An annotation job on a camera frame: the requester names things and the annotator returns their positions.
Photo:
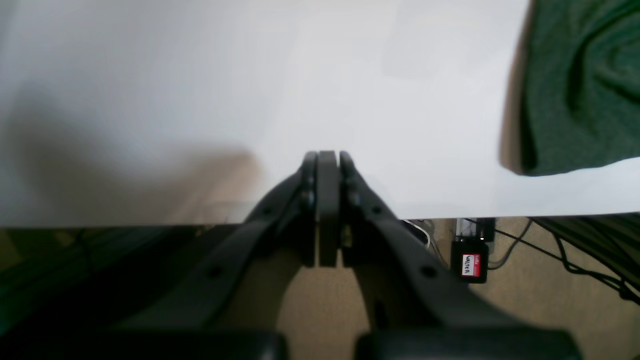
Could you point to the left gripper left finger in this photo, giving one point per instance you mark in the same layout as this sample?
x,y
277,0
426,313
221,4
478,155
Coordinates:
x,y
209,314

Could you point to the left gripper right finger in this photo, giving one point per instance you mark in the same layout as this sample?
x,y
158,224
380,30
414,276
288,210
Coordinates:
x,y
416,308

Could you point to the dark green t-shirt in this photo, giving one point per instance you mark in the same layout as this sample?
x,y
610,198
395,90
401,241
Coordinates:
x,y
580,103

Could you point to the black labelled power adapter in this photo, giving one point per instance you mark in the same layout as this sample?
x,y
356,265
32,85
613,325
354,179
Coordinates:
x,y
469,261

